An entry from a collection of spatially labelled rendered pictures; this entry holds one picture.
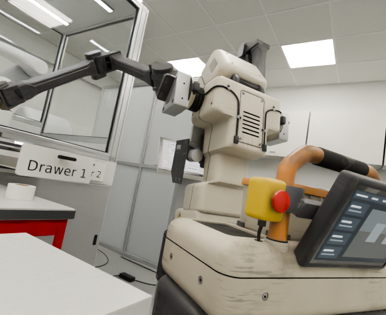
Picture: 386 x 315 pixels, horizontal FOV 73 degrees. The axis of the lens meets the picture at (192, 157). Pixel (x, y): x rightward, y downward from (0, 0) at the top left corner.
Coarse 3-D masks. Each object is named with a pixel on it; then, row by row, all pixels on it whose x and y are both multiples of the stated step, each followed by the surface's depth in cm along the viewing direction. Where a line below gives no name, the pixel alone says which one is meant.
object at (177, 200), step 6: (186, 180) 185; (192, 180) 186; (180, 186) 184; (174, 192) 191; (180, 192) 183; (174, 198) 188; (180, 198) 183; (174, 204) 184; (180, 204) 183; (174, 210) 182; (174, 216) 181; (168, 222) 189; (156, 282) 186; (150, 294) 196; (150, 306) 176; (150, 312) 168
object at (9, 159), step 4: (0, 152) 101; (4, 152) 99; (8, 152) 97; (12, 152) 96; (16, 152) 94; (0, 156) 100; (4, 156) 98; (8, 156) 96; (12, 156) 95; (16, 156) 94; (0, 160) 99; (4, 160) 97; (8, 160) 96; (12, 160) 94; (16, 160) 93; (0, 164) 99; (4, 164) 97; (8, 164) 95; (12, 164) 94; (16, 164) 92
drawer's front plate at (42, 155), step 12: (24, 144) 89; (24, 156) 89; (36, 156) 92; (48, 156) 96; (72, 156) 104; (84, 156) 109; (24, 168) 89; (60, 168) 100; (72, 168) 104; (84, 168) 109; (72, 180) 105; (84, 180) 110
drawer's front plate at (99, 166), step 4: (96, 164) 149; (100, 164) 151; (104, 164) 154; (96, 168) 150; (100, 168) 152; (104, 168) 154; (96, 172) 150; (92, 176) 148; (100, 176) 152; (96, 180) 150; (100, 180) 152
